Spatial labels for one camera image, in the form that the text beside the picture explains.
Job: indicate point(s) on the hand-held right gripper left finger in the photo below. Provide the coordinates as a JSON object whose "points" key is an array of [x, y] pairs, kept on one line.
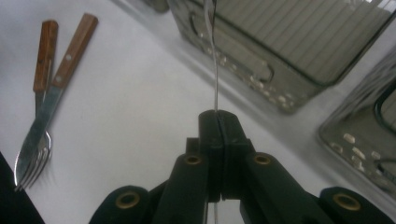
{"points": [[211, 146]]}

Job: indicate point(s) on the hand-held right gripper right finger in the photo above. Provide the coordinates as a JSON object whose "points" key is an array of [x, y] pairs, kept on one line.
{"points": [[233, 146]]}

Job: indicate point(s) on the metal spoon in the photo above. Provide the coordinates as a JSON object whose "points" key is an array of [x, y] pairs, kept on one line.
{"points": [[214, 77]]}

